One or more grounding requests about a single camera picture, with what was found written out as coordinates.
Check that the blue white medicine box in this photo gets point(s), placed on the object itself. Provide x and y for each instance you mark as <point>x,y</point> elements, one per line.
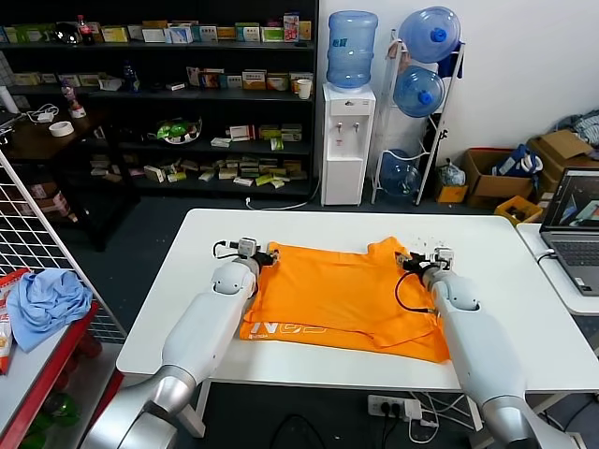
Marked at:
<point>179,34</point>

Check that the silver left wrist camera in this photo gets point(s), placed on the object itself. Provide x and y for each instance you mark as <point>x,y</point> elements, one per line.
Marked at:
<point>248,246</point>

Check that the pink standing box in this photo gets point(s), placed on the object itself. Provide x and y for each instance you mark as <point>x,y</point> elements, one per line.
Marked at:
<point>291,28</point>

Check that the white red-striped box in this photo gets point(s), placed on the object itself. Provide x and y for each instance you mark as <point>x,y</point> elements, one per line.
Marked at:
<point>241,133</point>

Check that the blue bag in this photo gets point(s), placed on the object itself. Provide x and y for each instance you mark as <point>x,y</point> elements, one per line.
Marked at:
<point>517,163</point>

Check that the red white snack bag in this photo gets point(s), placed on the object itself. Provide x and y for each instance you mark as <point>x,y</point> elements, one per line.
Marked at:
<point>7,327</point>

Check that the green bottle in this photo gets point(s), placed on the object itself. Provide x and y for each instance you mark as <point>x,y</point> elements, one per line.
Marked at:
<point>56,416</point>

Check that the dark blue cloth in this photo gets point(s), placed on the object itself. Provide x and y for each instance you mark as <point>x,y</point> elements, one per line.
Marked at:
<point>451,62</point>

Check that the green white bowl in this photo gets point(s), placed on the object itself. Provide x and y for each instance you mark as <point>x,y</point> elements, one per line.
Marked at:
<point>175,131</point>

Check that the white water dispenser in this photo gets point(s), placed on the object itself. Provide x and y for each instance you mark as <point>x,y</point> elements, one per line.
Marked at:
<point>347,149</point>

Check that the red brown carton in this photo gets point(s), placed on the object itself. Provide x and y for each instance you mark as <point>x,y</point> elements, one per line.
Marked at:
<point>51,202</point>

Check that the pile of clothes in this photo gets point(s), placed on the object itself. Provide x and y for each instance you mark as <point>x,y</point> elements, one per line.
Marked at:
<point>580,126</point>

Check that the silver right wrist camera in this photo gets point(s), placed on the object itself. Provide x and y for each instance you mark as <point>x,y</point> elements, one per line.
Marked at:
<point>444,258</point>

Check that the grey laptop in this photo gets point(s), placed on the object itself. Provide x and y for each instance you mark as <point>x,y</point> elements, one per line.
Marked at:
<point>571,242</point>

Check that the blue water jug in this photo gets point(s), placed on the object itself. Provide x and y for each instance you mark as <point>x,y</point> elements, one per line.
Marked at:
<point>430,33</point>
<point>351,50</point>
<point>418,92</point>
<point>398,177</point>

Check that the masking tape roll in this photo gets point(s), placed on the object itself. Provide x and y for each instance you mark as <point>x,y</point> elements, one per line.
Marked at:
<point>61,129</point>

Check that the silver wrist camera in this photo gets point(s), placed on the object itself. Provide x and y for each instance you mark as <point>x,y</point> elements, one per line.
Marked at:
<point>248,246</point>
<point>444,258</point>

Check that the orange white medicine box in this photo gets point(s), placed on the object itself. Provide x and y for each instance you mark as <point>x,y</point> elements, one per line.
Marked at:
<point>254,80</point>

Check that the cola bottle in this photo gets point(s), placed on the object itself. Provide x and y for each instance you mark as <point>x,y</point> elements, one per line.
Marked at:
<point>85,31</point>

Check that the teal white medicine box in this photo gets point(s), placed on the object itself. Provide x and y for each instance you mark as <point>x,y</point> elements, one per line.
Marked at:
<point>205,34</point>

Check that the clear plastic bag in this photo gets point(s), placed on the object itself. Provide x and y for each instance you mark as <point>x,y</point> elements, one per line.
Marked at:
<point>451,173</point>

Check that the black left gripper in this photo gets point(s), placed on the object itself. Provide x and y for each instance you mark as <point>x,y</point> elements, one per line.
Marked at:
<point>263,259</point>

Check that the white paper cup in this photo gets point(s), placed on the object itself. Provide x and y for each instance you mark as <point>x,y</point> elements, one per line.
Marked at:
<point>304,89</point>

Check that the white power strip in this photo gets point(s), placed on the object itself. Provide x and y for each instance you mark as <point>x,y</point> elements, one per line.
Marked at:
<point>393,406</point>

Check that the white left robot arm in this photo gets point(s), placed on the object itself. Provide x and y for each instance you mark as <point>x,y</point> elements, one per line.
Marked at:
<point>206,318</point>

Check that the small yellow cardboard box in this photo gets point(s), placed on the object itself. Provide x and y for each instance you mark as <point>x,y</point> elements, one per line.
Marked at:
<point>449,193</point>

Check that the black shelving unit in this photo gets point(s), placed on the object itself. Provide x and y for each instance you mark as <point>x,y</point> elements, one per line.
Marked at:
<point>187,106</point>

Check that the blue drink bottle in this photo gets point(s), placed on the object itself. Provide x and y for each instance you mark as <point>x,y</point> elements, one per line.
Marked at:
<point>131,77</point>

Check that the green white medicine box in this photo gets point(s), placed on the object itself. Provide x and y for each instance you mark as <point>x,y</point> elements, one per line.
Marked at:
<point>29,33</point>
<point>247,33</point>
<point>272,35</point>

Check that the beige cloth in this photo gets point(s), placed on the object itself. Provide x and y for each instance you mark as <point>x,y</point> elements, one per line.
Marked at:
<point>397,50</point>

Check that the light blue cloth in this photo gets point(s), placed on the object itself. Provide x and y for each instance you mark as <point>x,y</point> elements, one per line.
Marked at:
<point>47,304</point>

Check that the large cardboard box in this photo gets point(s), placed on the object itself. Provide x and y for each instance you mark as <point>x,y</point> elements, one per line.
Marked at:
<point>491,183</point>

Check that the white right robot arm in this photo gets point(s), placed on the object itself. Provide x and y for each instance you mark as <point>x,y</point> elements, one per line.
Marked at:
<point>477,337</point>

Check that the orange t-shirt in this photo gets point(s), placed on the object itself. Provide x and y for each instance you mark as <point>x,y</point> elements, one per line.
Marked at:
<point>337,299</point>

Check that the dark wooden table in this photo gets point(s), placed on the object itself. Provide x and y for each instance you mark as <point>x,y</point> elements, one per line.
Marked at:
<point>70,153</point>

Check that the tan open cardboard box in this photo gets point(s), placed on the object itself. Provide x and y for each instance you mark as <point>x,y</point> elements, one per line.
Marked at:
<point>559,146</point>

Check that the red white medicine box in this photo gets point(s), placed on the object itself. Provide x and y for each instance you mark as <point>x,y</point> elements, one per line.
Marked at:
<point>278,82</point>

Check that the flat white box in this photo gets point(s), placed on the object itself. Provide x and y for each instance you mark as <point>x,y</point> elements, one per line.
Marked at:
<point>221,142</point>

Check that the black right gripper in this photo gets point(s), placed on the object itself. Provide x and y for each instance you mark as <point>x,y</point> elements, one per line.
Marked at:
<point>415,265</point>

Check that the yellow medicine box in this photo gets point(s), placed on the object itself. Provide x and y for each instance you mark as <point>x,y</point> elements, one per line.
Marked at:
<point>115,35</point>

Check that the white jug rack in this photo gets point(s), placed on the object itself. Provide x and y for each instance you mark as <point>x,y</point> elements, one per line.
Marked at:
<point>433,153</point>

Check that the pink drink bottle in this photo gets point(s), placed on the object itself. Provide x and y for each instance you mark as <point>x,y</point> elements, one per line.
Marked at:
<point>72,99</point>

